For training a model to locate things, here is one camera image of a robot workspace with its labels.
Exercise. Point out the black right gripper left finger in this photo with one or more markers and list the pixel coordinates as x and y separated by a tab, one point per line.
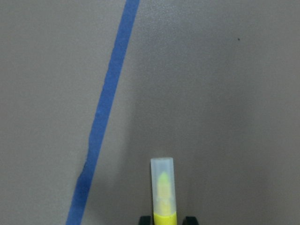
145	220

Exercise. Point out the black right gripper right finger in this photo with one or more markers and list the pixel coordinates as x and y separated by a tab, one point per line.
190	220

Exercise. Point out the orange highlighter pen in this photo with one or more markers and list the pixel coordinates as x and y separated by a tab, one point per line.
163	191

